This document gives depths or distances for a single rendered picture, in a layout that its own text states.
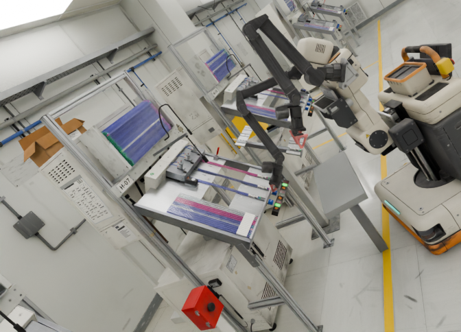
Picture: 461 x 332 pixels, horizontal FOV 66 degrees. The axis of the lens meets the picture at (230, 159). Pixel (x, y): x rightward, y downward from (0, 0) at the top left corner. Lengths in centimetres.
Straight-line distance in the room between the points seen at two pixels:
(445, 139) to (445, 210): 38
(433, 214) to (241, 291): 117
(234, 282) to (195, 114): 172
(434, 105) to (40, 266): 305
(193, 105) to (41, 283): 197
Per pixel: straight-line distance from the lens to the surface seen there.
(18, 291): 176
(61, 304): 345
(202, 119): 337
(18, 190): 353
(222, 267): 222
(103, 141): 214
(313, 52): 189
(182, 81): 330
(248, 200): 220
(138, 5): 558
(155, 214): 210
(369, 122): 202
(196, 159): 241
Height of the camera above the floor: 160
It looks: 14 degrees down
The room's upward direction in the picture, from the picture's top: 38 degrees counter-clockwise
